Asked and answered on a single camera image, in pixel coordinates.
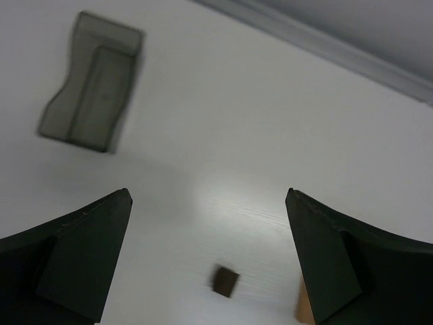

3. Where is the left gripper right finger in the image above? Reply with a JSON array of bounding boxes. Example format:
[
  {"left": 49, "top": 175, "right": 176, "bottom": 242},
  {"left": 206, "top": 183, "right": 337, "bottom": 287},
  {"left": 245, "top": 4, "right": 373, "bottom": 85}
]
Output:
[{"left": 286, "top": 188, "right": 432, "bottom": 324}]

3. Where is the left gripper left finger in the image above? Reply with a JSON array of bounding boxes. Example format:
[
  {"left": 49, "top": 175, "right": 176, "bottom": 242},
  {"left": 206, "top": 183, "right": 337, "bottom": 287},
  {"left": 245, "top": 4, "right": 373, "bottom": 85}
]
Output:
[{"left": 1, "top": 188, "right": 133, "bottom": 324}]

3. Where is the smoky transparent plastic box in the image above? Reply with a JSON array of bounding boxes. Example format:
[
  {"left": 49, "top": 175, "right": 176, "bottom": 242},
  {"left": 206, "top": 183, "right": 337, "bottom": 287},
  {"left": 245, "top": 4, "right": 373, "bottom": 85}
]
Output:
[{"left": 37, "top": 11, "right": 145, "bottom": 152}]

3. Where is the small dark wood cube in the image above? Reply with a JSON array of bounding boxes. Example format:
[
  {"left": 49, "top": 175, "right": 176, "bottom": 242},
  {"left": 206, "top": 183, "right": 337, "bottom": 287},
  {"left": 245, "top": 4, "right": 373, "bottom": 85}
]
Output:
[{"left": 209, "top": 264, "right": 240, "bottom": 299}]

